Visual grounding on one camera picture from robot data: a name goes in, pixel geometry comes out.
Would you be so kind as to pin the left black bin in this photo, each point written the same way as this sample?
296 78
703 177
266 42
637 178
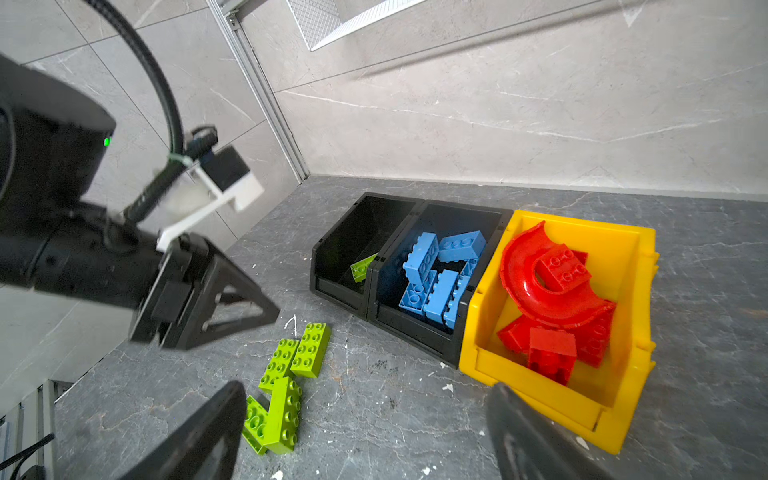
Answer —
366 229

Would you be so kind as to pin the green lego brick horizontal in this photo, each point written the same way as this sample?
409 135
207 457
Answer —
280 432

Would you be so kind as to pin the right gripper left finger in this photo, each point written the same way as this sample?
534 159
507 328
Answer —
205 446

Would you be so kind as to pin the black bin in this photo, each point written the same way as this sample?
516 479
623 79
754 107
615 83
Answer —
366 229
387 280

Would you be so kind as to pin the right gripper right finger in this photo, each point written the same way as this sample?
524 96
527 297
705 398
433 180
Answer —
527 446

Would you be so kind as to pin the red lego brick pile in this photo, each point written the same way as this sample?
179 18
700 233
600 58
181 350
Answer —
550 283

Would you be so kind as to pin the yellow bin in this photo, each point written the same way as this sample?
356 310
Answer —
597 404

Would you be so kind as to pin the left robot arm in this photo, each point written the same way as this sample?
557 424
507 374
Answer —
53 138

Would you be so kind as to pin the blue lego brick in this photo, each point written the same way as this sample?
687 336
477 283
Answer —
439 296
415 296
461 247
421 258
452 306

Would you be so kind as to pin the green lego brick side-lying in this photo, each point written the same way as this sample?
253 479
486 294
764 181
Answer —
360 267

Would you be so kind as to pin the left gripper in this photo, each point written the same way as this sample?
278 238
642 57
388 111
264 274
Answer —
193 302

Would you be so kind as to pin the green lego brick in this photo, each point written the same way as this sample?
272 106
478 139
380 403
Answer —
279 365
256 418
310 353

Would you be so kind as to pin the blue lego brick top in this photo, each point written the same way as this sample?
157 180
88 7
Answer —
461 247

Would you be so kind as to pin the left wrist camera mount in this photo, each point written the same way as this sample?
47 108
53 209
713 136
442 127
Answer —
210 189

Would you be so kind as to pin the middle black bin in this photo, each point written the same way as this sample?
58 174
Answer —
387 280

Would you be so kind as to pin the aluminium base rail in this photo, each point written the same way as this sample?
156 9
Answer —
27 452

